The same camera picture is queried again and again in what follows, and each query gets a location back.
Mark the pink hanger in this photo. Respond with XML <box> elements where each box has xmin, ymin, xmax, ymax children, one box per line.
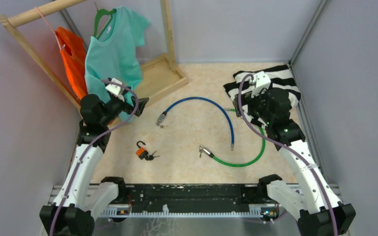
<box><xmin>34</xmin><ymin>6</ymin><xmax>65</xmax><ymax>50</ymax></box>

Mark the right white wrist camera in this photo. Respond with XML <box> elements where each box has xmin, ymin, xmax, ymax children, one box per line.
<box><xmin>250</xmin><ymin>71</ymin><xmax>271</xmax><ymax>97</ymax></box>

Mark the black keys bunch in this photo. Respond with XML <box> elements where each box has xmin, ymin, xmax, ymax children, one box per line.
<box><xmin>144</xmin><ymin>151</ymin><xmax>159</xmax><ymax>161</ymax></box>

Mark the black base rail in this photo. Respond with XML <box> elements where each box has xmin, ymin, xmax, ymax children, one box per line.
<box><xmin>110</xmin><ymin>184</ymin><xmax>283</xmax><ymax>218</ymax></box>

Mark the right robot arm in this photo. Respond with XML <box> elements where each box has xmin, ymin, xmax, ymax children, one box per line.
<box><xmin>235</xmin><ymin>88</ymin><xmax>356</xmax><ymax>236</ymax></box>

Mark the orange garment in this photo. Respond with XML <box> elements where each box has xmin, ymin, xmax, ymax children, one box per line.
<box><xmin>56</xmin><ymin>27</ymin><xmax>88</xmax><ymax>99</ymax></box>

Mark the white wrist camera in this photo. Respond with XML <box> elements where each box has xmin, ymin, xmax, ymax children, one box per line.
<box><xmin>250</xmin><ymin>71</ymin><xmax>271</xmax><ymax>97</ymax></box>
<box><xmin>105</xmin><ymin>78</ymin><xmax>127</xmax><ymax>101</ymax></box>

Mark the black white striped cloth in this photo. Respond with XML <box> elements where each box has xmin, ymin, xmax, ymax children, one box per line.
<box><xmin>223</xmin><ymin>64</ymin><xmax>302</xmax><ymax>128</ymax></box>

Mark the green cable lock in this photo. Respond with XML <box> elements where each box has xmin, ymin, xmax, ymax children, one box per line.
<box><xmin>198</xmin><ymin>108</ymin><xmax>267</xmax><ymax>168</ymax></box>

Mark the blue cable lock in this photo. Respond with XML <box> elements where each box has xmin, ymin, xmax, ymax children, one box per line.
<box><xmin>156</xmin><ymin>96</ymin><xmax>235</xmax><ymax>151</ymax></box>

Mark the green hanger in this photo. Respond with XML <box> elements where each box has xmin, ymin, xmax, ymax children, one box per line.
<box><xmin>93</xmin><ymin>7</ymin><xmax>117</xmax><ymax>38</ymax></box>

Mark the wooden clothes rack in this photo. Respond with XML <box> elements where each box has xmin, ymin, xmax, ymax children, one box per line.
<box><xmin>0</xmin><ymin>0</ymin><xmax>188</xmax><ymax>108</ymax></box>

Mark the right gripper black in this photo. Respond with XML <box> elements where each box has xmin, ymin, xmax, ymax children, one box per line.
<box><xmin>233</xmin><ymin>87</ymin><xmax>273</xmax><ymax>124</ymax></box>

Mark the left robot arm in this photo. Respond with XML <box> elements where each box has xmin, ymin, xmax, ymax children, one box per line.
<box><xmin>39</xmin><ymin>94</ymin><xmax>149</xmax><ymax>236</ymax></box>

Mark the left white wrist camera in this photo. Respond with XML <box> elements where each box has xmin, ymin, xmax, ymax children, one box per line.
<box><xmin>105</xmin><ymin>78</ymin><xmax>127</xmax><ymax>101</ymax></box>

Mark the teal t-shirt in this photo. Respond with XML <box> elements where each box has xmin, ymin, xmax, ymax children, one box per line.
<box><xmin>84</xmin><ymin>5</ymin><xmax>151</xmax><ymax>123</ymax></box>

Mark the orange padlock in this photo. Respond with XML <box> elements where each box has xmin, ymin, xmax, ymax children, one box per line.
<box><xmin>136</xmin><ymin>141</ymin><xmax>149</xmax><ymax>160</ymax></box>

